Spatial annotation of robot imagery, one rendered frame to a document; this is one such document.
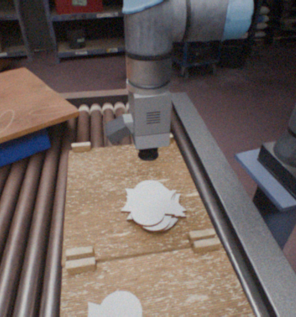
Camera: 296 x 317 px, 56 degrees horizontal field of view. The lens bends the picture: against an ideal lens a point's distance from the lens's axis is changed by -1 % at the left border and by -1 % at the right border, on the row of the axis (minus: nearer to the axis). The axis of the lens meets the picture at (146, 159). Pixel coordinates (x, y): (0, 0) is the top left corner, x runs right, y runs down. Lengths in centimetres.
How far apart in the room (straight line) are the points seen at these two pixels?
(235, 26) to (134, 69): 16
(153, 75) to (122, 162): 45
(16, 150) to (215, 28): 69
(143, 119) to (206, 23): 18
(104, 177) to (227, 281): 42
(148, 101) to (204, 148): 53
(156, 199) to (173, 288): 21
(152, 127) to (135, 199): 25
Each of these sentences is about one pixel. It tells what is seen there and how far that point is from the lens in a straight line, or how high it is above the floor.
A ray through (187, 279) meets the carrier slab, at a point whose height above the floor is 94.
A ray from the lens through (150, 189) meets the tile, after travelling 72.
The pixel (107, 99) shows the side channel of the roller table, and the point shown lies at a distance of 123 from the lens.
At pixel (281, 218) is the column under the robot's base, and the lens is 108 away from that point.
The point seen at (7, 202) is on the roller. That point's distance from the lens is 84.
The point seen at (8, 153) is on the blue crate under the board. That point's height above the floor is 96.
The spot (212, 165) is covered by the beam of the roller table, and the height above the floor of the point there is 92.
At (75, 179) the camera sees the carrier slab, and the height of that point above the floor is 94.
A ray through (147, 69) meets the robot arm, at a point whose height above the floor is 131.
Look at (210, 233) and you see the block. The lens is 65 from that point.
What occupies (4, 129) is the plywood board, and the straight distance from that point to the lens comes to 91.
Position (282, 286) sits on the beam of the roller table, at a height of 92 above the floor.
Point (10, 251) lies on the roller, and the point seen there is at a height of 92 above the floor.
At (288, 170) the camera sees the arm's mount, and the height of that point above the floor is 93.
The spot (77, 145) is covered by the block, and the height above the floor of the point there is 96.
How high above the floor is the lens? 147
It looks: 38 degrees down
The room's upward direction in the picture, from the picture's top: straight up
